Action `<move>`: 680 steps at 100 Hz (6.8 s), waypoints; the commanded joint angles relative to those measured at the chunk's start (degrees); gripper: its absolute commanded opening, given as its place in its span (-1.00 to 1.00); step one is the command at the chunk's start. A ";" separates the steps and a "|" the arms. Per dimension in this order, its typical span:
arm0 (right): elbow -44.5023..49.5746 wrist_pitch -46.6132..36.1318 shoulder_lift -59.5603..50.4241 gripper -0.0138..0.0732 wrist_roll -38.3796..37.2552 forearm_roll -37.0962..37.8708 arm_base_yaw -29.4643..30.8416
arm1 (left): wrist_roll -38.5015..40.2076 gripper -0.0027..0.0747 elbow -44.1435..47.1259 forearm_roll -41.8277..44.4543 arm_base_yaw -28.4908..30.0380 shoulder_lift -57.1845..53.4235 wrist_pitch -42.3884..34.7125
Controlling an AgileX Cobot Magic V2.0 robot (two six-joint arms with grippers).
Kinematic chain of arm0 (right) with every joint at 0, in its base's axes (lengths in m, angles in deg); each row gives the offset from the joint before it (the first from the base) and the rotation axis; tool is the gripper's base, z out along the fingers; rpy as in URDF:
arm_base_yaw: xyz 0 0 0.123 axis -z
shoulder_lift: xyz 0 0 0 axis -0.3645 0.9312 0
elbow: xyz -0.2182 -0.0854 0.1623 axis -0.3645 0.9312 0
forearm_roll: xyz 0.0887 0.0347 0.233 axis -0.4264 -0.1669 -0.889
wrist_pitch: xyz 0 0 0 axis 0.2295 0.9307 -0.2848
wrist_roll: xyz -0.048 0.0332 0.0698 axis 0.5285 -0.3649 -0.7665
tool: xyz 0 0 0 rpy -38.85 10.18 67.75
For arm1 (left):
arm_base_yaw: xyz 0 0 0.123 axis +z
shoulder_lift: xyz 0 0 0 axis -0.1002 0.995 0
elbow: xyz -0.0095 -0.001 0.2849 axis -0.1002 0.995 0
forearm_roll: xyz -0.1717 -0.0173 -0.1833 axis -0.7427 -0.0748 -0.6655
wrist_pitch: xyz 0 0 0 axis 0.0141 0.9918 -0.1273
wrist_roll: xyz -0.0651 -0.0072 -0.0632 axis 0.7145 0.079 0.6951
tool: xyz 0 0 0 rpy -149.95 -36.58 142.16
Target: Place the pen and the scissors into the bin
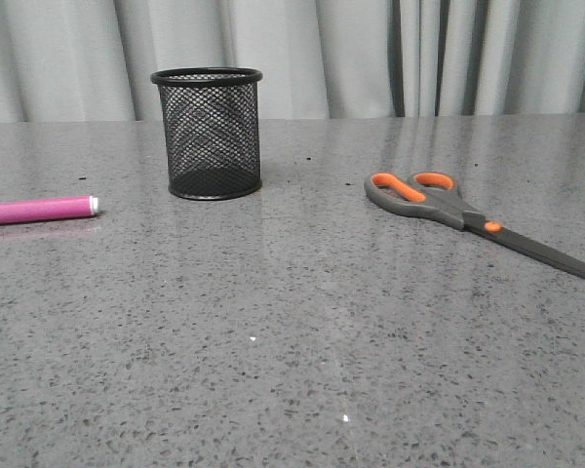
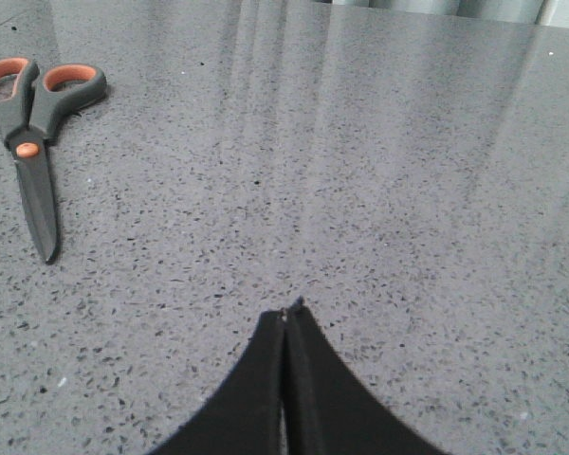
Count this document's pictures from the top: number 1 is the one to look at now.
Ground black mesh pen cup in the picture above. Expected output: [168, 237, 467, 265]
[150, 67, 263, 200]

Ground grey orange scissors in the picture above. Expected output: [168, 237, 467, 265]
[364, 172, 585, 279]

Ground pink marker pen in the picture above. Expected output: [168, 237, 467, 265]
[0, 195, 99, 225]

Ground grey curtain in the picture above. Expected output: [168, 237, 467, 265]
[0, 1, 585, 122]

